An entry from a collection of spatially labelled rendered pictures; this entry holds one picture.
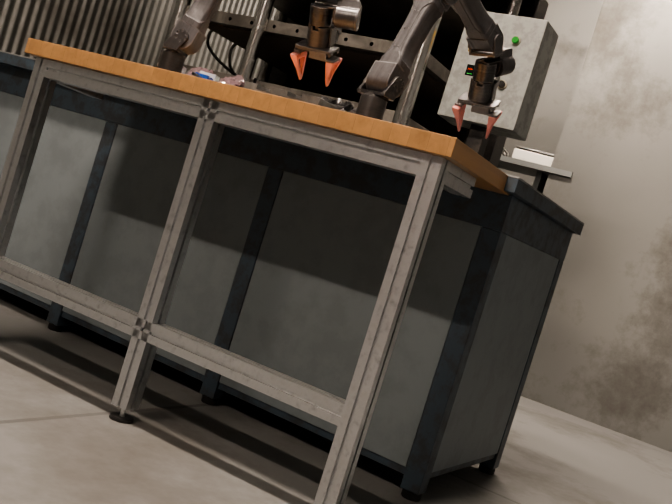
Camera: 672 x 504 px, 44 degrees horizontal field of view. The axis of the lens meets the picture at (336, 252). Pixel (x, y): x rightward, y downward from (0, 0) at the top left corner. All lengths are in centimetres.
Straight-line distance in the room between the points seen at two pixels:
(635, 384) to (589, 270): 62
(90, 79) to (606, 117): 317
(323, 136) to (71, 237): 119
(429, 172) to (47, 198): 152
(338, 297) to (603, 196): 271
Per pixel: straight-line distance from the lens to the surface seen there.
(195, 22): 224
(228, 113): 191
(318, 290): 218
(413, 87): 304
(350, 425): 169
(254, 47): 347
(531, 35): 309
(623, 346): 457
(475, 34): 221
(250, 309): 229
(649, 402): 456
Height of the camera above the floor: 57
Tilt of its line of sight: 2 degrees down
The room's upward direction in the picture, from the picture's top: 17 degrees clockwise
